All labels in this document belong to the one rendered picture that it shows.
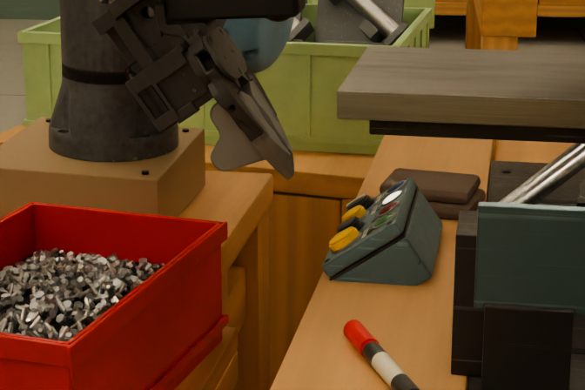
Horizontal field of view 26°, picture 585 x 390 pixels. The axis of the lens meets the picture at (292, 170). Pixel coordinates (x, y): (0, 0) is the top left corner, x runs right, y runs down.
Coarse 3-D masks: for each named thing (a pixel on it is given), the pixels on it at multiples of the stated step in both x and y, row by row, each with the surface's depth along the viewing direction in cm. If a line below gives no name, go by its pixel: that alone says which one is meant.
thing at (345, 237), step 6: (348, 228) 112; (354, 228) 113; (336, 234) 113; (342, 234) 112; (348, 234) 111; (354, 234) 111; (330, 240) 113; (336, 240) 111; (342, 240) 111; (348, 240) 111; (330, 246) 112; (336, 246) 111; (342, 246) 111
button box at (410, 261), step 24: (384, 192) 123; (408, 192) 118; (408, 216) 114; (432, 216) 121; (360, 240) 110; (384, 240) 109; (408, 240) 109; (432, 240) 116; (336, 264) 111; (360, 264) 110; (384, 264) 110; (408, 264) 110; (432, 264) 112
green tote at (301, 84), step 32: (32, 32) 203; (416, 32) 209; (32, 64) 204; (288, 64) 195; (320, 64) 193; (352, 64) 192; (32, 96) 206; (288, 96) 196; (320, 96) 195; (288, 128) 197; (320, 128) 196; (352, 128) 195
